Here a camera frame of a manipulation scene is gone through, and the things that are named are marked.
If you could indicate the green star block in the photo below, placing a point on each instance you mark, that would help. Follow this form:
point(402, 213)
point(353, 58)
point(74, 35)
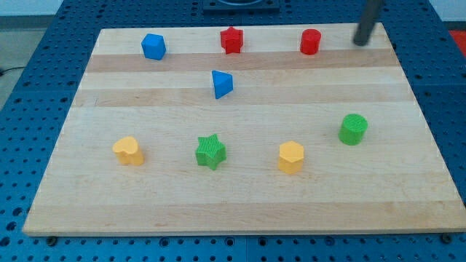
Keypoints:
point(210, 151)

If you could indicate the yellow hexagon block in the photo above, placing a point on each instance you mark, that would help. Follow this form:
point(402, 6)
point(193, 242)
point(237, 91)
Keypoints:
point(291, 157)

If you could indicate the red cylinder block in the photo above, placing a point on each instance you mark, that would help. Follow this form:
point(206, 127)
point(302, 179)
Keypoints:
point(310, 41)

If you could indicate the blue triangle block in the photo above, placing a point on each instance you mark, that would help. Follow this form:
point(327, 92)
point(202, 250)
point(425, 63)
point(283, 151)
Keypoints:
point(222, 83)

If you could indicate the wooden board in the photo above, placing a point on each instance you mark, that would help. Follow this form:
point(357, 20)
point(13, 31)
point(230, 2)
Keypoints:
point(394, 181)

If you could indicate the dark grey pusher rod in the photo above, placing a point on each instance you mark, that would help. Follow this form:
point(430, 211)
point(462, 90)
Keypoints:
point(367, 22)

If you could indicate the blue cube block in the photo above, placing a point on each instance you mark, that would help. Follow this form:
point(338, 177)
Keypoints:
point(153, 46)

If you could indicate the yellow heart block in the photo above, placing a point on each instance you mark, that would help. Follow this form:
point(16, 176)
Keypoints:
point(128, 151)

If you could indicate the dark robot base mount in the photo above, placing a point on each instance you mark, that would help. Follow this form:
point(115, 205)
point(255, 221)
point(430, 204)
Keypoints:
point(226, 6)

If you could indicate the green cylinder block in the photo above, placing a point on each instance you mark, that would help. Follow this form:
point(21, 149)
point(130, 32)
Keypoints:
point(352, 129)

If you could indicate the red star block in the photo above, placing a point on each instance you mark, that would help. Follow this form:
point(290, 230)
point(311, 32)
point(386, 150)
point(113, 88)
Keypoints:
point(232, 40)

